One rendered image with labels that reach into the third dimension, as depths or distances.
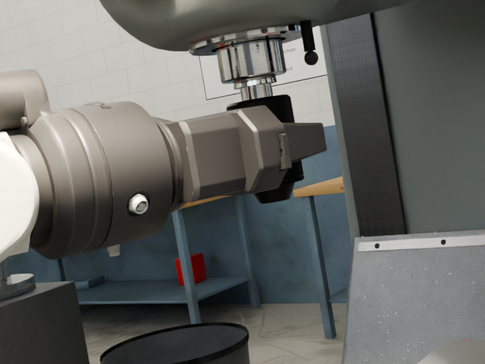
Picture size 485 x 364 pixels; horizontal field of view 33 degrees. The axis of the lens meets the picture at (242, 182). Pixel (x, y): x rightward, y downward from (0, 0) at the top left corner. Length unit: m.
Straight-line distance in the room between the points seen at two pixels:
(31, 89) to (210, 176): 0.12
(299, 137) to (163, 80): 5.77
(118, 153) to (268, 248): 5.43
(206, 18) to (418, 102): 0.46
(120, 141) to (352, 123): 0.53
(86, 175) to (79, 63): 6.52
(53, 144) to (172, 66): 5.80
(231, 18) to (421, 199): 0.48
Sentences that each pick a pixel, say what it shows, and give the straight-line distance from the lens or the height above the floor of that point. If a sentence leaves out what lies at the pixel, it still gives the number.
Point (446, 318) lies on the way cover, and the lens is 0.92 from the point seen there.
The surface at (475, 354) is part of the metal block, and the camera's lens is 0.54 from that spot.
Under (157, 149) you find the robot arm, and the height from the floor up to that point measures 1.24.
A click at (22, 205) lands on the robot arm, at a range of 0.43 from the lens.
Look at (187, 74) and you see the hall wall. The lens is 6.16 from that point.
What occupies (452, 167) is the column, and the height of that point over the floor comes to 1.17.
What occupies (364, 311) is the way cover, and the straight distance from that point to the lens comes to 0.96.
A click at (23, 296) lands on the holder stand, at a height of 1.12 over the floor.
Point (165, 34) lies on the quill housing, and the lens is 0.54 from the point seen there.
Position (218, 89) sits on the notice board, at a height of 1.59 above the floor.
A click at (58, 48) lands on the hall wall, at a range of 7.16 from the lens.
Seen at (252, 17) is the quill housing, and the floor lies 1.31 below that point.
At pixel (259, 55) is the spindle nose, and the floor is 1.29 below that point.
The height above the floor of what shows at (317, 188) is 0.87.
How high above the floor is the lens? 1.24
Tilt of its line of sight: 3 degrees down
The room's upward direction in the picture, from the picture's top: 10 degrees counter-clockwise
